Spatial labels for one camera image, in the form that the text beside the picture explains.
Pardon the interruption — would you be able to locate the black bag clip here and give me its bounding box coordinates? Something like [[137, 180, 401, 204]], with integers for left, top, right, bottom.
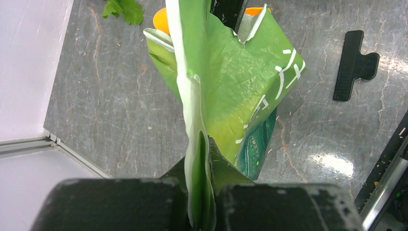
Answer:
[[332, 30, 380, 102]]

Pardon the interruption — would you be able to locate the orange plastic scoop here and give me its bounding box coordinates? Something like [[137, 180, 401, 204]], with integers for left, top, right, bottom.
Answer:
[[153, 7, 262, 35]]

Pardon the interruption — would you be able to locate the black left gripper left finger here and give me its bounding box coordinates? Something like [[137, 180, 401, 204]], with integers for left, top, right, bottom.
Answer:
[[30, 156, 192, 231]]

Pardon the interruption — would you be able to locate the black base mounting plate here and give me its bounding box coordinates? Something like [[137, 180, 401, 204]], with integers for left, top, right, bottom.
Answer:
[[354, 112, 408, 213]]

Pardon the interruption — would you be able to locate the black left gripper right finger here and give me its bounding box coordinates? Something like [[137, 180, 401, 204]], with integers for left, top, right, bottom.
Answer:
[[209, 139, 363, 231]]

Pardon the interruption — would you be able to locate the white toy radish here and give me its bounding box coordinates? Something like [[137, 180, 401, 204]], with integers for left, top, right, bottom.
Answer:
[[101, 0, 143, 25]]

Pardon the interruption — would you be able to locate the green litter bag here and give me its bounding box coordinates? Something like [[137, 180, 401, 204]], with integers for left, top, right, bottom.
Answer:
[[143, 0, 306, 231]]

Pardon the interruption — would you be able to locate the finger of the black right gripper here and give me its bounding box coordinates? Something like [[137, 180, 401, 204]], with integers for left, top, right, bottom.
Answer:
[[210, 0, 248, 32]]

